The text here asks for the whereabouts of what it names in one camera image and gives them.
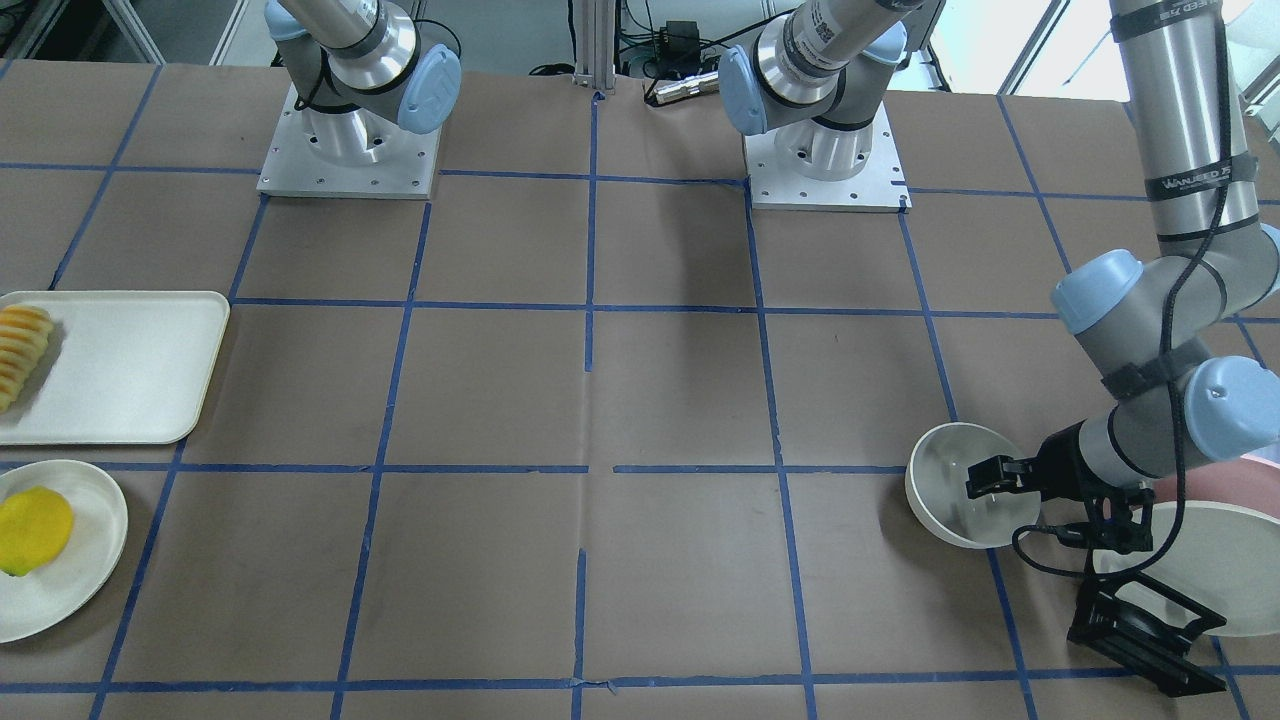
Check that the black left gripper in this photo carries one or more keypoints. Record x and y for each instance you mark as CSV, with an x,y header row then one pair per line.
x,y
1063,463

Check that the cream bowl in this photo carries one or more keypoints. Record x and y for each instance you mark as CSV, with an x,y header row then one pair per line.
x,y
935,484

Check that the yellow lemon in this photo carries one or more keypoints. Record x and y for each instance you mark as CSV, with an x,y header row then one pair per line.
x,y
35,527

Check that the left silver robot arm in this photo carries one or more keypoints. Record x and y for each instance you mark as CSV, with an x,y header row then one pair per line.
x,y
823,68

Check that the black plate rack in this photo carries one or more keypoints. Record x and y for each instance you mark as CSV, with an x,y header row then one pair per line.
x,y
1138,640

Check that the cream plate in rack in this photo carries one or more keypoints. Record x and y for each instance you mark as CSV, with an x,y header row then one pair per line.
x,y
1226,557

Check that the pink plate in rack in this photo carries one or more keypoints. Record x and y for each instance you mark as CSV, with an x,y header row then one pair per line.
x,y
1249,481

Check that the white rectangular tray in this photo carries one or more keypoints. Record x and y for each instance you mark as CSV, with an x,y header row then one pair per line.
x,y
123,367

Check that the small cream plate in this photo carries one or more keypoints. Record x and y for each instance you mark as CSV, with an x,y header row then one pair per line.
x,y
50,594

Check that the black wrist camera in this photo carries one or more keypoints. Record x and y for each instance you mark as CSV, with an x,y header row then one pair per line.
x,y
1116,519

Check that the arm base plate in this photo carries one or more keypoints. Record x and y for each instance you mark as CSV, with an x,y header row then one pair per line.
x,y
808,167
355,155

